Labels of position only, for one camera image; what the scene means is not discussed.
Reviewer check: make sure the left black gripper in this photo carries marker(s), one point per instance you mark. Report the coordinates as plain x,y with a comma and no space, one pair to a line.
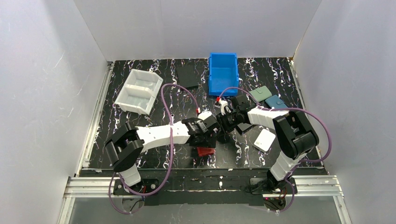
212,131

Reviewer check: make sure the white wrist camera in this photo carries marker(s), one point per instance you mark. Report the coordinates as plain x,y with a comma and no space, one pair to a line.
204,115
222,105

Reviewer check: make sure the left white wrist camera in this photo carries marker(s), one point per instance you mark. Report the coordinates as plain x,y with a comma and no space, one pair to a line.
204,115

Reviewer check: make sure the white divided tray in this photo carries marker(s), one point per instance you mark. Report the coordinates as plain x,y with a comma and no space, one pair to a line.
139,92

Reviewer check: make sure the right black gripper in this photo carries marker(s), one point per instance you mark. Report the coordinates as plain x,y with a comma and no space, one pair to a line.
225,120

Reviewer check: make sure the blue card holder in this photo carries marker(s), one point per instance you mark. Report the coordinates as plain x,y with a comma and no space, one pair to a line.
275,102

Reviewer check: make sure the aluminium frame rail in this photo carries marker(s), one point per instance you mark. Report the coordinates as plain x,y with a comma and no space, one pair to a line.
307,185

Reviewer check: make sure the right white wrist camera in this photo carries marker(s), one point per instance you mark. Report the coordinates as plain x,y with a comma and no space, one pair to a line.
222,105

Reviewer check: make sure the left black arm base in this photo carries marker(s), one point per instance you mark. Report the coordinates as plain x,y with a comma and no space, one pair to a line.
144,186

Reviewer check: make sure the black notebook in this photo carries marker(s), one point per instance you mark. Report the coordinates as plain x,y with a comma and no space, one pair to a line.
243,128

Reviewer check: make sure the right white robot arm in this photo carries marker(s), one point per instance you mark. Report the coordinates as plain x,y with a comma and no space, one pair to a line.
295,134

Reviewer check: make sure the black foam pad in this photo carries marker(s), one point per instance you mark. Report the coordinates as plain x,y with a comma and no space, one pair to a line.
187,77

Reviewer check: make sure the green card holder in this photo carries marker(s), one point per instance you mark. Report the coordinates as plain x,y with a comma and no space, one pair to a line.
260,94

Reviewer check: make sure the white card holder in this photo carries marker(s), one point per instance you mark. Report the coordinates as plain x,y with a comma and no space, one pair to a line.
264,140

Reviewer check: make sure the blue plastic bin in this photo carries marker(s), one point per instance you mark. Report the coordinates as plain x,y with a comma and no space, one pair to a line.
223,72

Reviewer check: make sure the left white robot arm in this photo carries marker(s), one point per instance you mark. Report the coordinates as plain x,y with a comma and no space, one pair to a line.
128,142

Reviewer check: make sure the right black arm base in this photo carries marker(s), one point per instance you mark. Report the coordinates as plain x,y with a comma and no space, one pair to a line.
281,192

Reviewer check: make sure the red card holder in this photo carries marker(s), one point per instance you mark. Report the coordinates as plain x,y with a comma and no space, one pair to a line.
205,151

